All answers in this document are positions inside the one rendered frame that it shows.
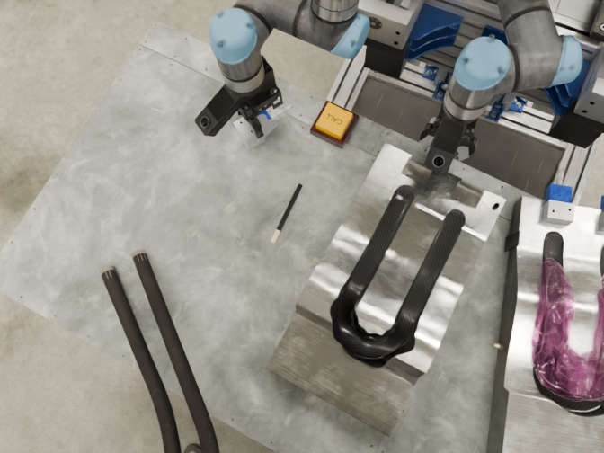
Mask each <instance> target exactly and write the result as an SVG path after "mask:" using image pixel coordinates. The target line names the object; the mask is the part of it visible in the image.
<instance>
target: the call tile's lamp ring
mask: <svg viewBox="0 0 604 453"><path fill-rule="evenodd" d="M328 102H329V101H326V102H325V104H324V107H323V108H322V110H321V111H320V113H319V114H318V116H317V118H316V120H315V122H314V124H313V126H312V127H311V129H310V130H312V131H314V132H315V133H317V134H319V135H321V136H324V137H326V138H329V139H331V140H332V141H334V142H336V143H338V144H340V145H342V144H343V142H344V140H345V139H346V138H347V136H348V134H349V132H350V131H351V128H352V126H353V124H354V123H355V121H356V119H357V118H358V116H359V115H358V114H356V113H353V112H351V111H348V110H346V109H344V108H343V107H340V106H338V105H336V104H334V103H332V102H329V103H331V104H333V105H335V106H338V107H340V108H342V109H344V110H346V111H348V112H350V113H352V114H353V116H354V118H353V120H352V122H351V124H350V126H349V127H348V129H347V130H346V132H345V134H344V136H343V138H342V140H341V141H340V140H338V139H336V138H333V137H331V136H329V135H327V134H325V133H323V132H321V131H319V130H317V129H315V125H316V123H317V122H318V120H319V118H320V117H321V115H322V113H323V111H324V109H325V107H326V105H327V104H328Z"/></svg>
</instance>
